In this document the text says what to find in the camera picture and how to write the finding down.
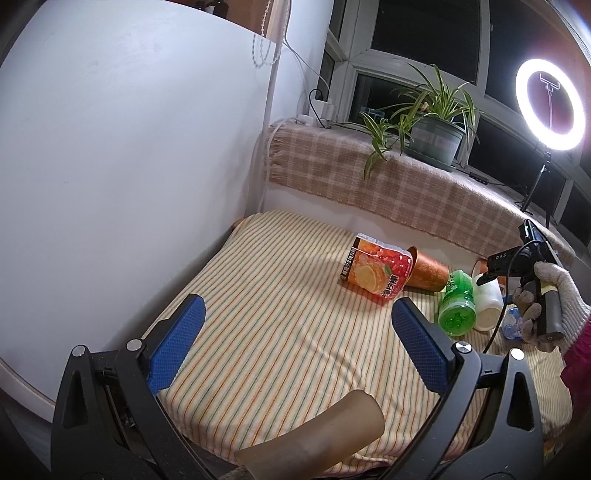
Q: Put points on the potted spider plant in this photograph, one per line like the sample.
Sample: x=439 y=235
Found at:
x=430 y=122

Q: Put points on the copper metallic cup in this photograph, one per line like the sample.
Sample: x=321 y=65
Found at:
x=427 y=273

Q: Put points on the blue Arctic Ocean cup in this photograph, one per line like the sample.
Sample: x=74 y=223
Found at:
x=512 y=324

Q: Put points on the striped yellow table cloth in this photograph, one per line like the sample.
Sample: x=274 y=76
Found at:
x=284 y=339

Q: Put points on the white plastic cup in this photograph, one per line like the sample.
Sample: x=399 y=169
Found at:
x=488 y=302

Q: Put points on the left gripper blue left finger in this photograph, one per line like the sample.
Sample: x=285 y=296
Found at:
x=171 y=340

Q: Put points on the red orange juice cup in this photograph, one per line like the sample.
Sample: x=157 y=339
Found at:
x=379 y=268

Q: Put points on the brown cardboard tube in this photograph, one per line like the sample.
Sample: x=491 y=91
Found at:
x=320 y=443

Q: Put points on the black cable controller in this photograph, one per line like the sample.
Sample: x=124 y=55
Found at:
x=479 y=178

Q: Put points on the white power strip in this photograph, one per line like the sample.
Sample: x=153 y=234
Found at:
x=320 y=112

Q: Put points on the gloved right hand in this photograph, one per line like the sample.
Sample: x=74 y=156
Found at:
x=574 y=312

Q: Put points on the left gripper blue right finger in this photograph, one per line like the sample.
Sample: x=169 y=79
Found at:
x=429 y=348

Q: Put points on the orange paper cup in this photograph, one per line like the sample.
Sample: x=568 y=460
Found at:
x=479 y=267

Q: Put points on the plaid beige sill cloth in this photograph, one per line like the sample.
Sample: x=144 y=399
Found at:
x=328 y=163

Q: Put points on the ring light on tripod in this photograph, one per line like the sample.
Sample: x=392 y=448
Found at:
x=554 y=81

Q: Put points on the green plastic cup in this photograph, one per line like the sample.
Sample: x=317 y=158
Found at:
x=457 y=310

